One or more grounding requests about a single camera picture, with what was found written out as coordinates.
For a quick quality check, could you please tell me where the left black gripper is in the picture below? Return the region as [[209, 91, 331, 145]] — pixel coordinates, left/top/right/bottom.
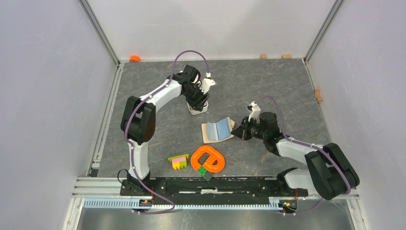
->
[[182, 83, 210, 112]]

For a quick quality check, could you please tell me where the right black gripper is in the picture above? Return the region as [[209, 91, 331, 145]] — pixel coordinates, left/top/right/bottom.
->
[[231, 116, 267, 141]]

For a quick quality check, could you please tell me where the white rectangular tray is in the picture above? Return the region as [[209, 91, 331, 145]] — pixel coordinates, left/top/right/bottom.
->
[[188, 101, 209, 115]]

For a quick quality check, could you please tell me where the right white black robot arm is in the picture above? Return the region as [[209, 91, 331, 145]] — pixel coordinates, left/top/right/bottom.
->
[[231, 112, 360, 200]]

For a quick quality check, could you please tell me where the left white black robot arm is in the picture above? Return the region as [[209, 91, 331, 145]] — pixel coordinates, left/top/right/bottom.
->
[[120, 65, 216, 195]]

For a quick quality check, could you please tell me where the orange curved toy track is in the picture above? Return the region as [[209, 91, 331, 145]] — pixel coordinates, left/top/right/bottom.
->
[[190, 145, 226, 173]]

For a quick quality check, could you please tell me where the green toy brick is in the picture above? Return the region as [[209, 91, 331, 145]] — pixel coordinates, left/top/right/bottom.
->
[[197, 166, 207, 176]]

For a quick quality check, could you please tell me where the grey toy baseplate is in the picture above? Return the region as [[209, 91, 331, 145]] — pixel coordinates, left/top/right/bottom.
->
[[202, 171, 214, 181]]

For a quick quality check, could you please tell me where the green pink yellow brick stack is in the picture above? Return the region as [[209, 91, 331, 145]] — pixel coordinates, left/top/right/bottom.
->
[[168, 154, 189, 170]]

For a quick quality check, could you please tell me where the orange round cap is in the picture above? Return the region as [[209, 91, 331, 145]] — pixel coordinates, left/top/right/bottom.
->
[[129, 55, 141, 62]]

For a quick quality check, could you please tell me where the curved wooden piece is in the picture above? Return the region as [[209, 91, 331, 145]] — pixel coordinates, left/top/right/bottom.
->
[[314, 89, 323, 103]]

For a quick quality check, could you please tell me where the small wooden block right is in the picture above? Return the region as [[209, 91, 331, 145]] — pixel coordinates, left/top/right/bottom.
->
[[282, 54, 292, 59]]

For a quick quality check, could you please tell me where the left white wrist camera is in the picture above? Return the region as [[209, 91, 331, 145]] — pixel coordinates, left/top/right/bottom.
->
[[200, 72, 216, 94]]

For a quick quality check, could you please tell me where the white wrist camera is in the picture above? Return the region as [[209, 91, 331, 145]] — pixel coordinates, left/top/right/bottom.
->
[[200, 72, 216, 94], [247, 101, 261, 122]]

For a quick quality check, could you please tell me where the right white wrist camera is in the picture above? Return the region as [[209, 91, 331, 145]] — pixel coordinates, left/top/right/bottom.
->
[[247, 101, 261, 122]]

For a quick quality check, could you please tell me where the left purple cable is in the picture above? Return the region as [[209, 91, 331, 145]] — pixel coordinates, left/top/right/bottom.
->
[[123, 49, 212, 216]]

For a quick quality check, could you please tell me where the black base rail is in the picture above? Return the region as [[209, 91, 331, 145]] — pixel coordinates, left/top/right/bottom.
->
[[120, 176, 309, 206]]

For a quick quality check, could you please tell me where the white slotted cable duct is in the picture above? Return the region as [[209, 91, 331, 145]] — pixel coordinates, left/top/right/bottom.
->
[[83, 198, 282, 211]]

